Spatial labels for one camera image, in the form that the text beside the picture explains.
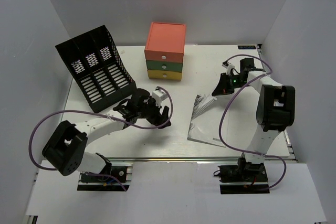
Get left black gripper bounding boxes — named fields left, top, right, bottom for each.
left=137, top=97, right=171, bottom=130

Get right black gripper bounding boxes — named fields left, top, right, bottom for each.
left=213, top=72, right=250, bottom=96

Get white booklet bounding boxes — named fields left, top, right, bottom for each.
left=187, top=94, right=232, bottom=148

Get green drawer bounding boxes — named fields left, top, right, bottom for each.
left=146, top=60, right=183, bottom=72

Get coral top drawer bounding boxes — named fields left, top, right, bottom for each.
left=144, top=50, right=184, bottom=63

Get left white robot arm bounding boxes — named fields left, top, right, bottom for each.
left=42, top=87, right=173, bottom=182

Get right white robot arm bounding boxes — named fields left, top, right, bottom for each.
left=212, top=55, right=296, bottom=182

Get blue table label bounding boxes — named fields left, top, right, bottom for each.
left=237, top=45, right=256, bottom=50

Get black file organizer rack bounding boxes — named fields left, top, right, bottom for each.
left=55, top=25, right=137, bottom=113

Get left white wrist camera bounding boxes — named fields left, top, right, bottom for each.
left=152, top=87, right=168, bottom=106

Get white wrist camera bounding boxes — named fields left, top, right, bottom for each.
left=152, top=87, right=168, bottom=106
left=222, top=61, right=235, bottom=76

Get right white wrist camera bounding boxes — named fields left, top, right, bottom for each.
left=222, top=61, right=235, bottom=76

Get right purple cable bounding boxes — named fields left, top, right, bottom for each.
left=219, top=55, right=287, bottom=189

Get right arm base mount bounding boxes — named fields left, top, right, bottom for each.
left=213, top=157, right=270, bottom=195

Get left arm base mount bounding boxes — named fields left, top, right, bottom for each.
left=77, top=162, right=133, bottom=192

